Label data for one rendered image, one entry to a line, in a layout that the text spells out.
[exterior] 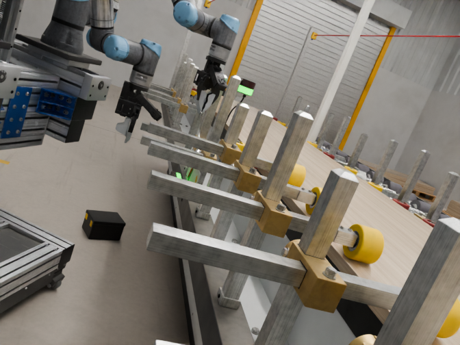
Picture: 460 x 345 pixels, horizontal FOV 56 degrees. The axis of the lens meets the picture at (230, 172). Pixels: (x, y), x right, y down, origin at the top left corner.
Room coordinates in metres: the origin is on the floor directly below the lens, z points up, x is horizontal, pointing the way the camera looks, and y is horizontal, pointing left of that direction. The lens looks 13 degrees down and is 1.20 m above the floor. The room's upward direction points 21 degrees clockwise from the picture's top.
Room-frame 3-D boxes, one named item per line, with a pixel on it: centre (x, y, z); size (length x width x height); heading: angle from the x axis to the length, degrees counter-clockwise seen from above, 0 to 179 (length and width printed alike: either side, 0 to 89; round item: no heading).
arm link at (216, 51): (1.62, 0.20, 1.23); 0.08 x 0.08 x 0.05
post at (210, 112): (1.87, 0.17, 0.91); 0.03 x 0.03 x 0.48; 16
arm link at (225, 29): (1.63, 0.20, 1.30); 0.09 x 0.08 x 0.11; 77
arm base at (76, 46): (1.62, 0.76, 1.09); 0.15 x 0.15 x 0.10
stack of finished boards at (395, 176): (9.54, -3.14, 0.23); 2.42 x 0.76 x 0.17; 112
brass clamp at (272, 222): (0.89, -0.11, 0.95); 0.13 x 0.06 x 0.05; 16
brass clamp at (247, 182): (1.13, -0.04, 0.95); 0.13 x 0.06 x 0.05; 16
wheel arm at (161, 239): (0.62, -0.17, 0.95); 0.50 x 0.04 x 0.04; 106
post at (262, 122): (1.15, -0.03, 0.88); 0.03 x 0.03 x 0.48; 16
